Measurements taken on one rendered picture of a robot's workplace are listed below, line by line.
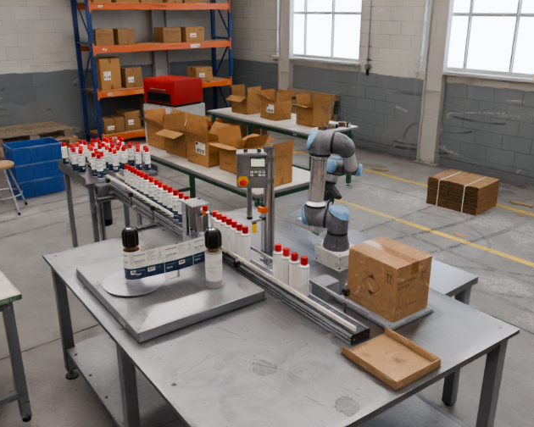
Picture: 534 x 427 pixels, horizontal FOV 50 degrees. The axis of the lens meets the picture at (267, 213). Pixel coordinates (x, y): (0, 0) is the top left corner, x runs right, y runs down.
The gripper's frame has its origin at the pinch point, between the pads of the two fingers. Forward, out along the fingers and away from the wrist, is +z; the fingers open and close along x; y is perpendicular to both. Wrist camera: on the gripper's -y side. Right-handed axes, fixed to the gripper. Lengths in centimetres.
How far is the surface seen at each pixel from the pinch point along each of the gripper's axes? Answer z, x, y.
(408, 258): -2, 39, -95
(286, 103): -74, -233, 345
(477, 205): -9, -328, 94
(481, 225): 9, -309, 71
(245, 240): 17, 67, -12
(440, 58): -185, -424, 268
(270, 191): -11, 58, -14
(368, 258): 3, 50, -82
